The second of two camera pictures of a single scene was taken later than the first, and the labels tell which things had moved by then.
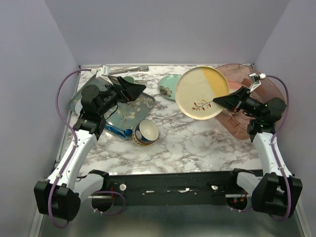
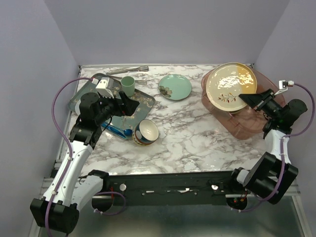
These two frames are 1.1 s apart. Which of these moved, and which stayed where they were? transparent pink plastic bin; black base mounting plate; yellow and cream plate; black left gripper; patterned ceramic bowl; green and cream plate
Moved: black left gripper; yellow and cream plate
Stayed: patterned ceramic bowl; green and cream plate; black base mounting plate; transparent pink plastic bin
